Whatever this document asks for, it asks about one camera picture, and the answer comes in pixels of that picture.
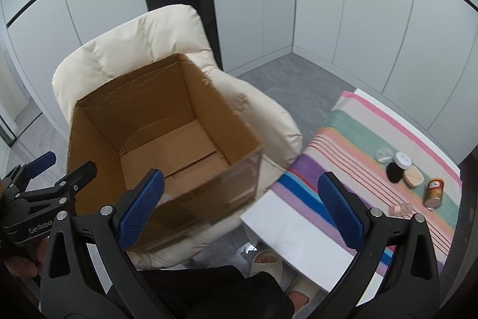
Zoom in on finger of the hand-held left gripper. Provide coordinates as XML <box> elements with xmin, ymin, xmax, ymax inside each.
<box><xmin>0</xmin><ymin>152</ymin><xmax>57</xmax><ymax>193</ymax></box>
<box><xmin>22</xmin><ymin>161</ymin><xmax>98</xmax><ymax>210</ymax></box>

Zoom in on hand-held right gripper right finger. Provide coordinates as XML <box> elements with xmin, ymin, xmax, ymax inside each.
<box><xmin>318</xmin><ymin>172</ymin><xmax>442</xmax><ymax>319</ymax></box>

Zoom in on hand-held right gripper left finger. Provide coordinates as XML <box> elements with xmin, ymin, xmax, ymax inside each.
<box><xmin>39</xmin><ymin>170</ymin><xmax>167</xmax><ymax>319</ymax></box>

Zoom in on brown cardboard box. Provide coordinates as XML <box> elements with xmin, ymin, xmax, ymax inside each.
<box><xmin>67</xmin><ymin>53</ymin><xmax>264</xmax><ymax>254</ymax></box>

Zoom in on pale grey round cosmetic case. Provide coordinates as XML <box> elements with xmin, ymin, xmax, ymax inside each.
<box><xmin>375</xmin><ymin>148</ymin><xmax>394</xmax><ymax>165</ymax></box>

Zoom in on white round powder compact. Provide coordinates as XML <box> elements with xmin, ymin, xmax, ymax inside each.
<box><xmin>393</xmin><ymin>152</ymin><xmax>411</xmax><ymax>169</ymax></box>

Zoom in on person's left hand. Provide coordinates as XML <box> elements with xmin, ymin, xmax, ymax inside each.
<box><xmin>5</xmin><ymin>240</ymin><xmax>49</xmax><ymax>279</ymax></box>

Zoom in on small pink bottle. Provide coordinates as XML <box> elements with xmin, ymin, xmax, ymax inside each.
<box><xmin>388</xmin><ymin>204</ymin><xmax>411</xmax><ymax>218</ymax></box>

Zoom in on black makeup sponge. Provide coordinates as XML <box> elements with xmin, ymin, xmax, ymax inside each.
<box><xmin>386</xmin><ymin>163</ymin><xmax>402</xmax><ymax>184</ymax></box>

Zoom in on beige makeup sponge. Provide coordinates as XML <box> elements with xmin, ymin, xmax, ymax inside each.
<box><xmin>401</xmin><ymin>167</ymin><xmax>425</xmax><ymax>190</ymax></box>

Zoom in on striped colourful cloth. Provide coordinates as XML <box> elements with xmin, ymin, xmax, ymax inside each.
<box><xmin>267</xmin><ymin>89</ymin><xmax>464</xmax><ymax>278</ymax></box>

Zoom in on beige slipper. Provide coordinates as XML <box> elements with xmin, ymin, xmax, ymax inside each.
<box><xmin>286</xmin><ymin>274</ymin><xmax>320</xmax><ymax>308</ymax></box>
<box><xmin>248</xmin><ymin>249</ymin><xmax>284</xmax><ymax>277</ymax></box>

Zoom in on amber bottle with label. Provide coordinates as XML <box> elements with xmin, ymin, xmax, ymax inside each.
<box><xmin>424</xmin><ymin>177</ymin><xmax>446</xmax><ymax>209</ymax></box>

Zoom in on person's legs in black trousers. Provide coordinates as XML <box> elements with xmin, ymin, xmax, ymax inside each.
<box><xmin>108</xmin><ymin>265</ymin><xmax>295</xmax><ymax>319</ymax></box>

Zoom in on cream padded armchair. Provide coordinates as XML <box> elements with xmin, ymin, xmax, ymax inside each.
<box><xmin>51</xmin><ymin>4</ymin><xmax>303</xmax><ymax>271</ymax></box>

